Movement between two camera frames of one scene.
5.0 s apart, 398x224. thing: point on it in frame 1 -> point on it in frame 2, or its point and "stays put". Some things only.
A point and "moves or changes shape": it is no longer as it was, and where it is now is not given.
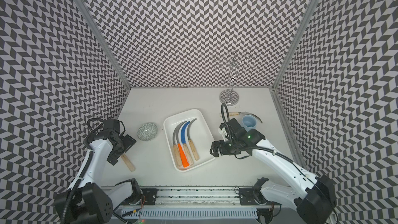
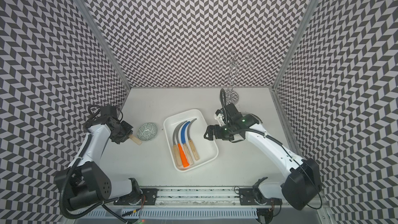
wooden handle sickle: (193, 148) stays put
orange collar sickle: (184, 161) stays put
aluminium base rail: (185, 203) stays put
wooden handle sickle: (132, 168) moves or changes shape
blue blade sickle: (185, 147) stays put
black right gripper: (224, 152) -> (218, 136)
